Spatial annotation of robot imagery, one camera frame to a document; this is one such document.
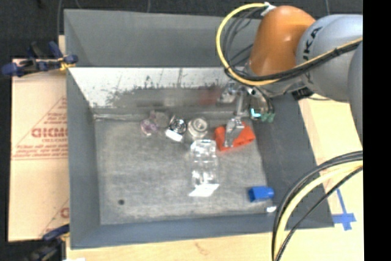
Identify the blue block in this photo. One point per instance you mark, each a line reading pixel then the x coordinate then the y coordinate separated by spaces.
pixel 259 193

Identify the brown cardboard board red print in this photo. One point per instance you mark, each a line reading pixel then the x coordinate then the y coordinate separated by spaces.
pixel 36 131

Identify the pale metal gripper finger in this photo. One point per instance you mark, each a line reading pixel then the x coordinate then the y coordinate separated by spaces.
pixel 229 133
pixel 239 128

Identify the small white piece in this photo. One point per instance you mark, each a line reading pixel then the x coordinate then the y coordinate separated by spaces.
pixel 271 209

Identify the clear plastic bottle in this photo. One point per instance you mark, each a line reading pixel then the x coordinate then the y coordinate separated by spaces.
pixel 204 162

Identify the clear round glass jar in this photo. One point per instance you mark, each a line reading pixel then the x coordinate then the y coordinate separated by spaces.
pixel 198 126

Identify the purple clear glass thing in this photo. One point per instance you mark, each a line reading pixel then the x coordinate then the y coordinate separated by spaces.
pixel 148 126

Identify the grey metal bin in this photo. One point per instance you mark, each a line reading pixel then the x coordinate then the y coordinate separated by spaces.
pixel 146 168

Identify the white paper label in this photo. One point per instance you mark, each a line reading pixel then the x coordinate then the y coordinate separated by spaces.
pixel 204 190

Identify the orange block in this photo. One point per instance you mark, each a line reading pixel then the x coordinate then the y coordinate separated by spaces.
pixel 247 136

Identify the white small box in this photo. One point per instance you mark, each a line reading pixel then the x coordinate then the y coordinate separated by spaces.
pixel 173 135

